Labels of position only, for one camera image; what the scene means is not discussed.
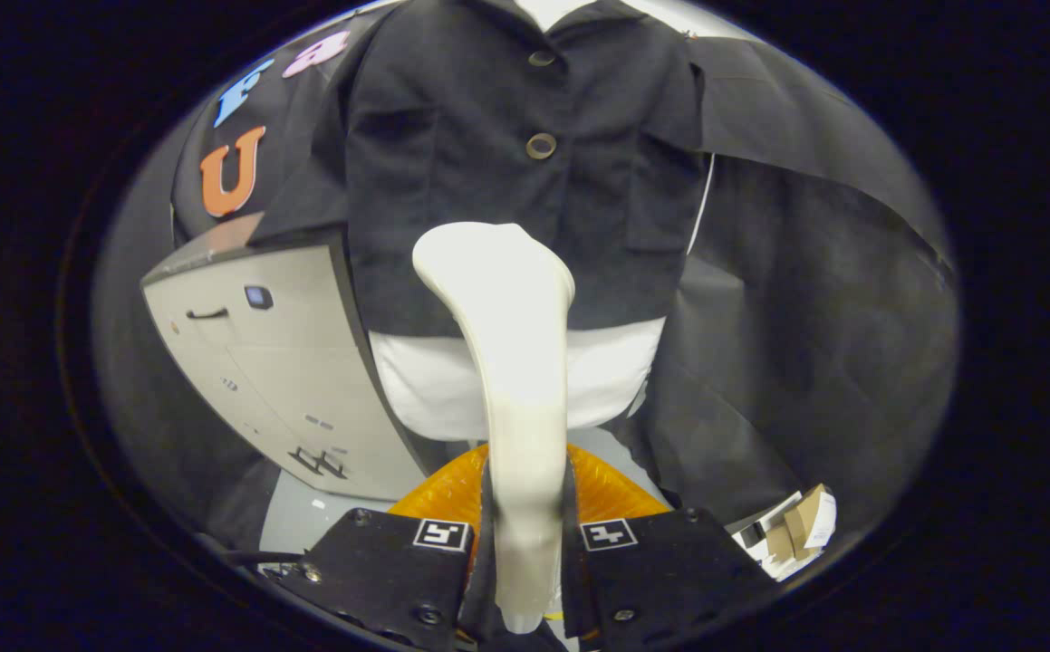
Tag thin white cord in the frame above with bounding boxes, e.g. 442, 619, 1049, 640
686, 152, 716, 256

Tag black jacket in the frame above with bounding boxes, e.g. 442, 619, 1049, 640
253, 0, 707, 338

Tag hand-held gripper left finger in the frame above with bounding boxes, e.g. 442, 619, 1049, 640
303, 444, 494, 651

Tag white garment steamer head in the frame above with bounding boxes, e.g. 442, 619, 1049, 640
411, 222, 576, 635

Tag grey cabinet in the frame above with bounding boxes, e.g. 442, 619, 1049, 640
141, 213, 430, 502

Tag small cardboard box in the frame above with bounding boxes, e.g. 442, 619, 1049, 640
733, 483, 838, 582

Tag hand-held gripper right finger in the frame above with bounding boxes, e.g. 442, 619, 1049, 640
564, 444, 775, 648

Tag black backdrop cloth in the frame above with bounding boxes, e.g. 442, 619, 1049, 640
94, 9, 958, 553

